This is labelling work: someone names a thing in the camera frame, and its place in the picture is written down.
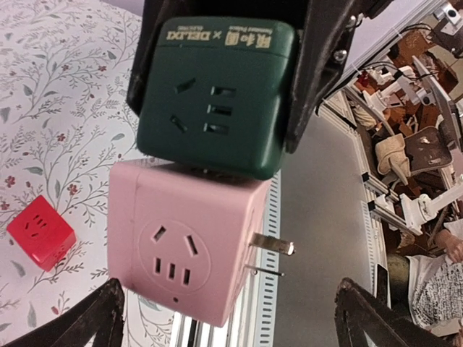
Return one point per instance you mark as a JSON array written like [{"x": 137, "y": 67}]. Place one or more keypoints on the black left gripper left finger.
[{"x": 97, "y": 318}]

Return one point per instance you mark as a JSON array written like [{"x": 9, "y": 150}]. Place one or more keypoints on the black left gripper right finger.
[{"x": 360, "y": 318}]

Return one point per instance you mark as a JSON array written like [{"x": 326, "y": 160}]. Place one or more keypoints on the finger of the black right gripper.
[
  {"x": 154, "y": 14},
  {"x": 328, "y": 28}
]

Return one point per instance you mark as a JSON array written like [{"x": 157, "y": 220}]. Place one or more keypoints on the dark green cube socket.
[{"x": 217, "y": 94}]

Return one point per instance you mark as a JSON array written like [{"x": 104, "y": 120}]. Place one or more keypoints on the red cube socket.
[{"x": 42, "y": 233}]

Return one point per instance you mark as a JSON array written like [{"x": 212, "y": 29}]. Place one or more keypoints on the pink cube socket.
[{"x": 186, "y": 238}]

